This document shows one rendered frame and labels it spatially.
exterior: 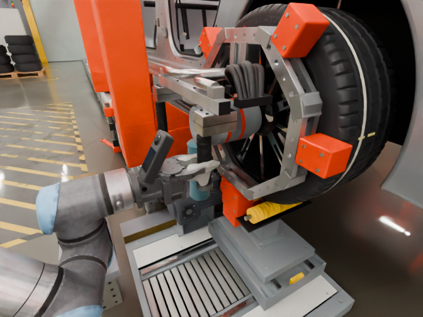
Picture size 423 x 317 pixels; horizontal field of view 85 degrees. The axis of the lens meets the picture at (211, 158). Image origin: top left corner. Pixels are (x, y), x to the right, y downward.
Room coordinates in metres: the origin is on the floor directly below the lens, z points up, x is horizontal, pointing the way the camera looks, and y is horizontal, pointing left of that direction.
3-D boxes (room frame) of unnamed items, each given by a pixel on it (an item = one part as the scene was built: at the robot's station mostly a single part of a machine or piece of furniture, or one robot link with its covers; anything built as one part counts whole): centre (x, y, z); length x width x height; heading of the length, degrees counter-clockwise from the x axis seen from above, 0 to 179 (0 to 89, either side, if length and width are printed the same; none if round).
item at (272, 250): (0.84, -0.26, 0.32); 0.40 x 0.30 x 0.28; 28
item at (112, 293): (0.64, 0.48, 0.21); 0.10 x 0.10 x 0.42; 28
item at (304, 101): (0.76, -0.11, 0.85); 0.54 x 0.07 x 0.54; 28
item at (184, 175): (0.45, 0.06, 0.82); 0.09 x 0.05 x 0.02; 111
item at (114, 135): (2.09, 0.96, 0.30); 0.09 x 0.05 x 0.50; 28
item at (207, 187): (0.50, 0.02, 0.83); 0.04 x 0.04 x 0.16
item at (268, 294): (0.84, -0.26, 0.13); 0.50 x 0.36 x 0.10; 28
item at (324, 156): (0.49, -0.26, 0.85); 0.09 x 0.08 x 0.07; 28
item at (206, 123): (0.51, -0.01, 0.93); 0.09 x 0.05 x 0.05; 118
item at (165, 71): (0.79, 0.05, 1.03); 0.19 x 0.18 x 0.11; 118
